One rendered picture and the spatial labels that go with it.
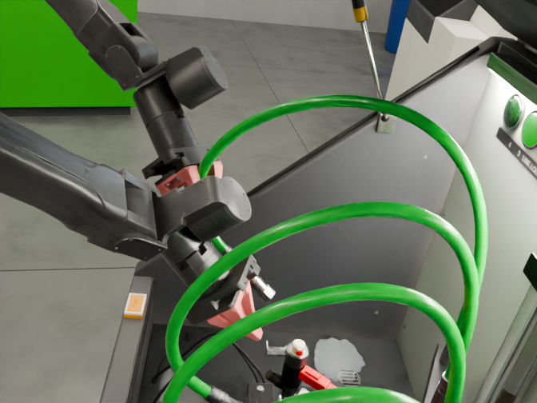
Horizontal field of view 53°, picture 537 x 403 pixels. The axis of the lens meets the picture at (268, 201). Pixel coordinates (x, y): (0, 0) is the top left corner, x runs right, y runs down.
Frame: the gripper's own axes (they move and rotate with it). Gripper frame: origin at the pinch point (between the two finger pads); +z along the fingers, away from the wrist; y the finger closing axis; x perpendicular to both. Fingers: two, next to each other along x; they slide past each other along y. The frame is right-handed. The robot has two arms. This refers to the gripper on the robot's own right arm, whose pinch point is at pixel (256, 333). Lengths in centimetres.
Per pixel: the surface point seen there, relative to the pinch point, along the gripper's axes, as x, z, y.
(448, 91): 34.3, -5.2, 32.7
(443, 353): 3.6, 16.0, 18.3
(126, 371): 1.5, -1.7, -24.2
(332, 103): 6.0, -19.5, 23.7
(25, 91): 256, -77, -208
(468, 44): 276, 52, 37
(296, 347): -1.7, 3.2, 4.7
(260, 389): 1.8, 10.1, -7.1
